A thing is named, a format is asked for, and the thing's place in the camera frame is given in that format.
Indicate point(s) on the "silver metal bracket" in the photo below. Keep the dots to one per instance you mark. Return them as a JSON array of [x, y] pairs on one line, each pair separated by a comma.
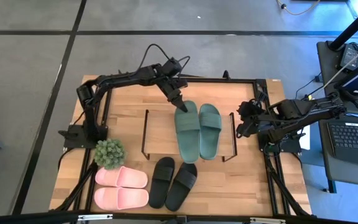
[[267, 220], [95, 217]]

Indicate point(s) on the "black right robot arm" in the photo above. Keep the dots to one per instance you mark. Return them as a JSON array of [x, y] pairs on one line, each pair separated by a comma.
[[297, 112]]

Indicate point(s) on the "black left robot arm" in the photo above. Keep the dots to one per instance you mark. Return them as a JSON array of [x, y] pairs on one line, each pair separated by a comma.
[[120, 79]]

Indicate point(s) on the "black diagonal pole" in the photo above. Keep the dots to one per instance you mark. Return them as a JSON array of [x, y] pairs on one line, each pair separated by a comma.
[[353, 26]]

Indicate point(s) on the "black rubber slide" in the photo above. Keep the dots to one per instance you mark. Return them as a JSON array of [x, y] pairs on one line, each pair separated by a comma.
[[162, 183], [181, 188]]

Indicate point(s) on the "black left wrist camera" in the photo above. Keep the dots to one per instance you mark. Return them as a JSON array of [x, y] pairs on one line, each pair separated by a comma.
[[171, 67]]

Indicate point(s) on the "dark grey side desk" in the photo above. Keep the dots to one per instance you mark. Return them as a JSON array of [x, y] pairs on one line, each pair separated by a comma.
[[346, 177]]

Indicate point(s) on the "pink rubber slide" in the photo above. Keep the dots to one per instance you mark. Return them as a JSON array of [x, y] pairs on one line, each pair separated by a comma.
[[121, 199], [123, 178]]

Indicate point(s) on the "black power adapter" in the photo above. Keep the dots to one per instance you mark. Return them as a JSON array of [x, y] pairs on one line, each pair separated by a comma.
[[349, 56]]

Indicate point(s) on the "green artificial plant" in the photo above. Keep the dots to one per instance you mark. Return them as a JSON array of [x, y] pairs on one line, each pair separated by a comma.
[[110, 154]]

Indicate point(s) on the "green rubber slide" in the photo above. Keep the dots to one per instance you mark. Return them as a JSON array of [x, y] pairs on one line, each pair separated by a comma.
[[187, 133], [210, 133]]

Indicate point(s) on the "white paper sheet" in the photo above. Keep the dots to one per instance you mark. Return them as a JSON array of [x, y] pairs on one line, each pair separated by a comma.
[[305, 141]]

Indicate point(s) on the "black metal rig frame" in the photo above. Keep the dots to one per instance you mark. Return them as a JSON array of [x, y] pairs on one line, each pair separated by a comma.
[[228, 80]]

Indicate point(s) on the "black computer keyboard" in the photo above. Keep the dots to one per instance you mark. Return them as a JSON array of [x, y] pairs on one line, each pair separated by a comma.
[[353, 140]]

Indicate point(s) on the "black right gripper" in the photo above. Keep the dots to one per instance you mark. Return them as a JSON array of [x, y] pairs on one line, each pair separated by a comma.
[[261, 121]]

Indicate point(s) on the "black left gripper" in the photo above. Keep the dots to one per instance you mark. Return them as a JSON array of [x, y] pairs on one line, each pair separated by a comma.
[[174, 87]]

